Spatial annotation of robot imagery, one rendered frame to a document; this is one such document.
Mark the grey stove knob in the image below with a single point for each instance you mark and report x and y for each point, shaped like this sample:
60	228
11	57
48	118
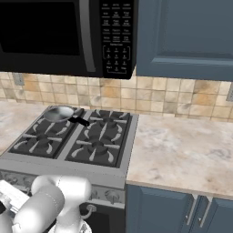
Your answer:
113	196
95	194
26	182
11	179

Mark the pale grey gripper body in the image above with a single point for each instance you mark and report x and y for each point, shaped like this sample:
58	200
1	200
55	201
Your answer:
13	195

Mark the black microwave oven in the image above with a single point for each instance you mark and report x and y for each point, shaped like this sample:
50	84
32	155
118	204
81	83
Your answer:
39	33

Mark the grey wall socket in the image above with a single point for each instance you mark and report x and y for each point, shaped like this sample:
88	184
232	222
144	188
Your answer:
230	92
18	79

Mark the blue base cupboard door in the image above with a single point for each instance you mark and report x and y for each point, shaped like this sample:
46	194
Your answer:
157	212
220	217

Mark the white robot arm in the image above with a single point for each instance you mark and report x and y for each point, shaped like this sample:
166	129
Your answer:
60	194

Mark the grey gas stove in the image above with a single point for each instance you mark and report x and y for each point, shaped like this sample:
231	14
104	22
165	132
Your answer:
91	170

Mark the blue wall cupboard door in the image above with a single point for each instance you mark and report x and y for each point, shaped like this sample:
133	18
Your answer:
185	36

